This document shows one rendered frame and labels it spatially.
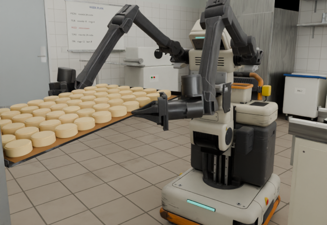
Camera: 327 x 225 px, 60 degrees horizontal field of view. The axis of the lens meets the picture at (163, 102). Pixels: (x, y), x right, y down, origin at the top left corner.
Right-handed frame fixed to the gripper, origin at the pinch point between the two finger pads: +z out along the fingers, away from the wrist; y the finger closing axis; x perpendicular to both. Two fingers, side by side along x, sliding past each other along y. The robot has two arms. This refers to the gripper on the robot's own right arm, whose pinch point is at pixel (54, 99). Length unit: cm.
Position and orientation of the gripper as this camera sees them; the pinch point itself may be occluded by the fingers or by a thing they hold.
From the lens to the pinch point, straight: 109.2
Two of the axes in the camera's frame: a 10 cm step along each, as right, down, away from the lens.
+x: 9.8, -0.8, 1.6
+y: -0.4, -9.7, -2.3
